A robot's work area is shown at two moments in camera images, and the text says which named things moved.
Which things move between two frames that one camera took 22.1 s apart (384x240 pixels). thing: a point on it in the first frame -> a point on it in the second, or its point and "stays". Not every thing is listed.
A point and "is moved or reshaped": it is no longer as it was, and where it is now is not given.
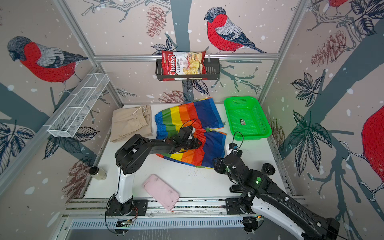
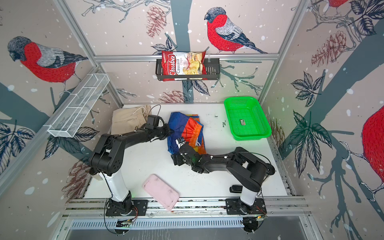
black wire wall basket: [213, 66] stays
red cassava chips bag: [184, 63] stays
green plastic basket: [246, 118] stays
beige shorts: [127, 122] stays
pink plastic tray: [161, 191] stays
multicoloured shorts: [202, 115] is moved or reshaped
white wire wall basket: [67, 124] stays
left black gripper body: [190, 145] -> [162, 132]
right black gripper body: [222, 169] -> [181, 160]
